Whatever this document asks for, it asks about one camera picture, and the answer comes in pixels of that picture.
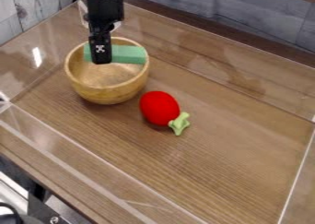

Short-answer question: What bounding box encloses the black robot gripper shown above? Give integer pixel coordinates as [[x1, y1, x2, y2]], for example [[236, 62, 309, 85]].
[[87, 0, 124, 65]]

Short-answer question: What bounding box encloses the green rectangular block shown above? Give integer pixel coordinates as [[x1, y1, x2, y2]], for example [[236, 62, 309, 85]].
[[84, 43, 147, 65]]

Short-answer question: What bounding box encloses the light wooden bowl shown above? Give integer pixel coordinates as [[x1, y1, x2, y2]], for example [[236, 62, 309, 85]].
[[64, 37, 149, 105]]

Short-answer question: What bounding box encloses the red plush strawberry toy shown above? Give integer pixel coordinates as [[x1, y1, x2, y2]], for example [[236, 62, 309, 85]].
[[139, 91, 189, 136]]

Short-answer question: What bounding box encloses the clear acrylic enclosure wall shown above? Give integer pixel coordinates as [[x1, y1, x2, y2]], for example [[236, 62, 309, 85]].
[[0, 6, 315, 224]]

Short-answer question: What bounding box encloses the black metal table bracket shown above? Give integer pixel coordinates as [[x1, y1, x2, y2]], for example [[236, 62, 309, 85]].
[[26, 183, 70, 224]]

